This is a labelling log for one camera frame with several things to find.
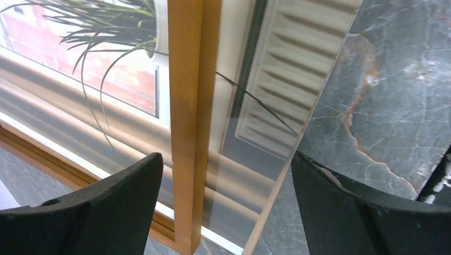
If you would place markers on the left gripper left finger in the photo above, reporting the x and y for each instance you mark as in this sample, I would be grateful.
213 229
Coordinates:
111 216

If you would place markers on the wooden picture frame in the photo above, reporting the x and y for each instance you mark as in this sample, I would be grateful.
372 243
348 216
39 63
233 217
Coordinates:
141 80

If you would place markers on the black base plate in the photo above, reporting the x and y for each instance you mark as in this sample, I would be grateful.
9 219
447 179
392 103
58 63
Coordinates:
437 187

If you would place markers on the printed photo of plant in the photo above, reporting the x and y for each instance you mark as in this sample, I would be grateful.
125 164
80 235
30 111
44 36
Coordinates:
224 94

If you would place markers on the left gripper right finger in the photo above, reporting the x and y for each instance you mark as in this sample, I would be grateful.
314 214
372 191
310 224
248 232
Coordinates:
343 216

